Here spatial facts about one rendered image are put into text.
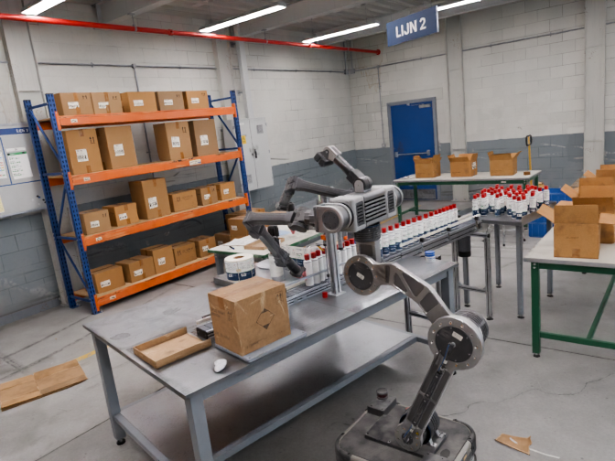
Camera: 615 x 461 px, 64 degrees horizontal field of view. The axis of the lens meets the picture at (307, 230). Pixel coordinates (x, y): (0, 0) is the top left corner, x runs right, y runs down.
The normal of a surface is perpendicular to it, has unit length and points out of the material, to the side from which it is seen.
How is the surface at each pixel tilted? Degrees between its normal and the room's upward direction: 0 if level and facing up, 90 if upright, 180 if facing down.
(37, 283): 90
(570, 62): 90
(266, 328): 90
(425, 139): 90
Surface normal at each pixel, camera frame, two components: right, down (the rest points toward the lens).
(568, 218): -0.50, 0.40
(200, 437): 0.66, 0.08
